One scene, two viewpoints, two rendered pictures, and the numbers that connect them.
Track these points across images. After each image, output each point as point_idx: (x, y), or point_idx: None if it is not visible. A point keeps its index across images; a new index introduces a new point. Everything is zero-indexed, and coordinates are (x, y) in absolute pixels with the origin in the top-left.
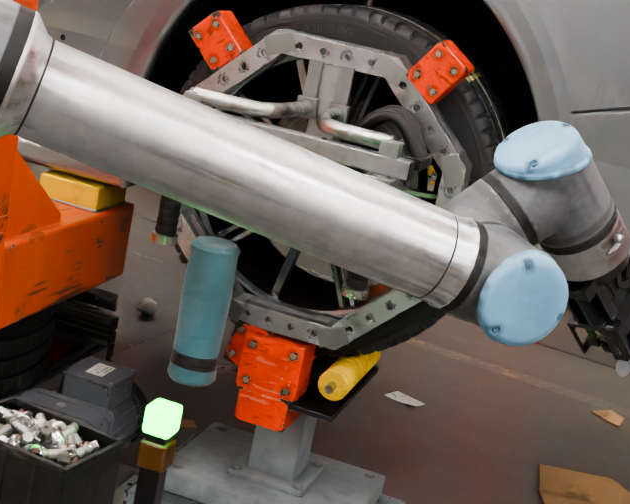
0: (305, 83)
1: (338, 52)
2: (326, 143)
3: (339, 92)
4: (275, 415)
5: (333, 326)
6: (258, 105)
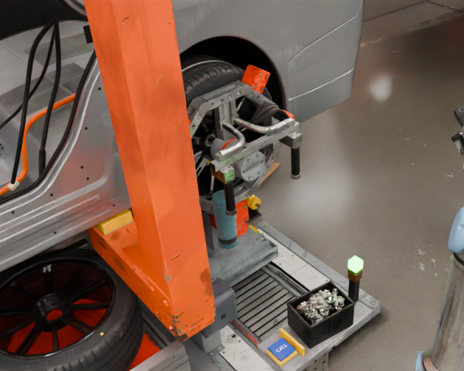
0: (219, 116)
1: (227, 96)
2: (272, 137)
3: (233, 110)
4: (244, 228)
5: (252, 187)
6: (243, 141)
